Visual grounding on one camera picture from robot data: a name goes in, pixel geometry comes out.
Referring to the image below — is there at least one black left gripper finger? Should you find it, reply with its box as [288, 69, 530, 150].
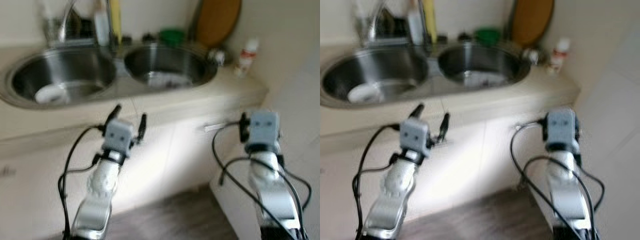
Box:
[137, 113, 149, 143]
[104, 104, 123, 126]
[407, 102, 426, 122]
[439, 112, 451, 144]

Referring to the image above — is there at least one white floral plate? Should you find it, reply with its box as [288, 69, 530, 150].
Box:
[142, 70, 201, 91]
[457, 70, 513, 90]

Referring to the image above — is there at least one stainless steel double sink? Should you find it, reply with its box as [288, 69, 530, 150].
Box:
[320, 44, 532, 108]
[0, 42, 221, 110]

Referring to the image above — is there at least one small white dish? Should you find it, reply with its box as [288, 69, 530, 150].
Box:
[347, 81, 383, 104]
[34, 82, 68, 105]

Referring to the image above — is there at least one white bottle red label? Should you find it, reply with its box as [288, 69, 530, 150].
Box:
[235, 39, 260, 77]
[548, 39, 572, 76]

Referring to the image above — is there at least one white plastic bottle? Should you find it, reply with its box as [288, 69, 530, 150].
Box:
[95, 0, 111, 47]
[407, 0, 425, 46]

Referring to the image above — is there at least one yellow detergent bottle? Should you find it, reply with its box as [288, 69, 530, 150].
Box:
[422, 0, 437, 43]
[109, 0, 122, 45]

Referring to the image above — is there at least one green plastic bowl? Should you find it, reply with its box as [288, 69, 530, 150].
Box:
[159, 28, 186, 47]
[474, 27, 502, 47]

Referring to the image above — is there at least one steel spring neck faucet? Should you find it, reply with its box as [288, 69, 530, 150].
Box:
[357, 0, 433, 53]
[50, 0, 121, 53]

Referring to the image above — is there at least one wooden cutting board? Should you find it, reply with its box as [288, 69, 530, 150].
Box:
[510, 0, 556, 48]
[194, 0, 243, 49]

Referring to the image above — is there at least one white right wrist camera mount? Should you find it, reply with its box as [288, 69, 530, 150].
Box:
[545, 107, 577, 151]
[248, 111, 281, 151]

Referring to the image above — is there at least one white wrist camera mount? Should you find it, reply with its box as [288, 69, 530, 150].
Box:
[248, 111, 281, 151]
[400, 118, 431, 153]
[104, 120, 135, 151]
[545, 107, 577, 151]

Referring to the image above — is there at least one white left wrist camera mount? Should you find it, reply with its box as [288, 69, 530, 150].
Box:
[104, 120, 135, 151]
[400, 118, 431, 153]

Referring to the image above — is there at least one dark long handled utensil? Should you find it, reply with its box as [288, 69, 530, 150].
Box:
[504, 0, 521, 45]
[187, 0, 206, 46]

